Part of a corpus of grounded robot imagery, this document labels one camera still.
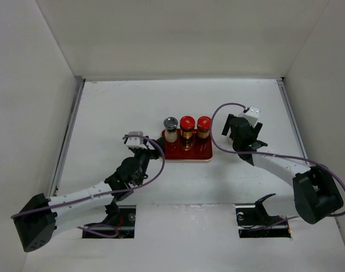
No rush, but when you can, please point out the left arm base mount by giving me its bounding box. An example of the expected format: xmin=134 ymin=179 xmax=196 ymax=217
xmin=82 ymin=205 xmax=137 ymax=239

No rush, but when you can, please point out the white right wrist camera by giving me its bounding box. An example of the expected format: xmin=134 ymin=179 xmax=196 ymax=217
xmin=241 ymin=106 xmax=260 ymax=127

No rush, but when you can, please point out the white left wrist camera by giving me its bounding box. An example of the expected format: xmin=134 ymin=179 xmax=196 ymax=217
xmin=123 ymin=131 xmax=148 ymax=150

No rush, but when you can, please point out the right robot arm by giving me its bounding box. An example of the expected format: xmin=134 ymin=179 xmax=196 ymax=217
xmin=222 ymin=114 xmax=343 ymax=224

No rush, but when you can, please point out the short red-lid chili jar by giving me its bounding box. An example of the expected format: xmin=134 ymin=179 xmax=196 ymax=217
xmin=180 ymin=116 xmax=195 ymax=150

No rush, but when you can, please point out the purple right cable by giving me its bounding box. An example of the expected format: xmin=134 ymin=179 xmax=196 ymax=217
xmin=211 ymin=102 xmax=345 ymax=230

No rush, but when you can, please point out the glass salt grinder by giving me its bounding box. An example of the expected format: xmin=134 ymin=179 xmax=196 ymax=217
xmin=163 ymin=117 xmax=178 ymax=143

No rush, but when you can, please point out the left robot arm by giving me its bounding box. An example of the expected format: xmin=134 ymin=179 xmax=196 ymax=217
xmin=11 ymin=132 xmax=166 ymax=253

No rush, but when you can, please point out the red lacquer tray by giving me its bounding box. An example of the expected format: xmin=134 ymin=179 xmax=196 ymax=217
xmin=165 ymin=129 xmax=213 ymax=162

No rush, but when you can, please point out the tall red-lid sauce jar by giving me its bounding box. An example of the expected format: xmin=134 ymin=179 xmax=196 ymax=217
xmin=196 ymin=116 xmax=211 ymax=141

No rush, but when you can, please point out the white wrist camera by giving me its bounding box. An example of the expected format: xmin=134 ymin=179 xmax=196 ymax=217
xmin=123 ymin=131 xmax=148 ymax=150
xmin=241 ymin=106 xmax=260 ymax=127

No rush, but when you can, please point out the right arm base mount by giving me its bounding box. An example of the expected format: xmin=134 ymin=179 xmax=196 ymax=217
xmin=235 ymin=193 xmax=291 ymax=239

